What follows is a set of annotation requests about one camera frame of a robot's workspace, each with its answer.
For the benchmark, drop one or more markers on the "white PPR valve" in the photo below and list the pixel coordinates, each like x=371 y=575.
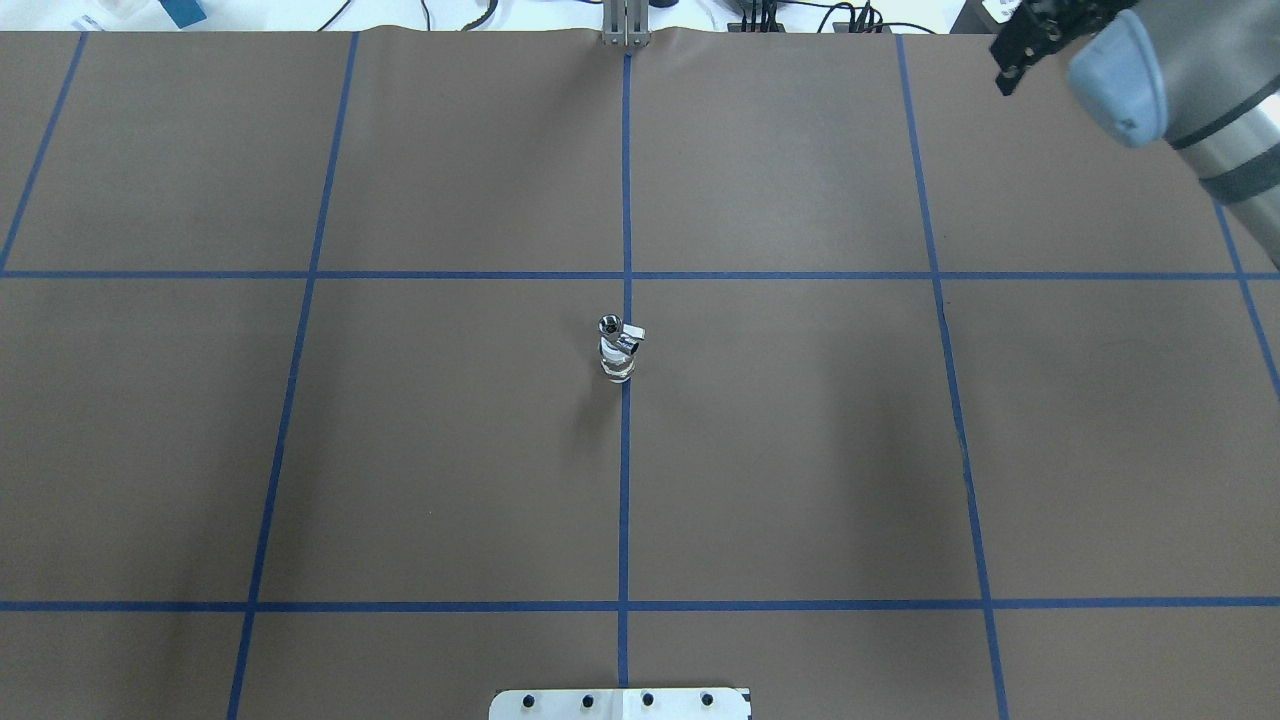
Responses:
x=618 y=346

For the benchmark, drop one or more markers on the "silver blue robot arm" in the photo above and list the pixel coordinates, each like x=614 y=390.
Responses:
x=1202 y=76

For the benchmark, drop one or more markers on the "aluminium frame post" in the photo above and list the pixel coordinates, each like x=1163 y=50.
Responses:
x=625 y=23

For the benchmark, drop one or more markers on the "white pedestal column base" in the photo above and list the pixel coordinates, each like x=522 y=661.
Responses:
x=623 y=703

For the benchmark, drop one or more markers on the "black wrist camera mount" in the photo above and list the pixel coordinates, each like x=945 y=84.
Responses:
x=1037 y=29

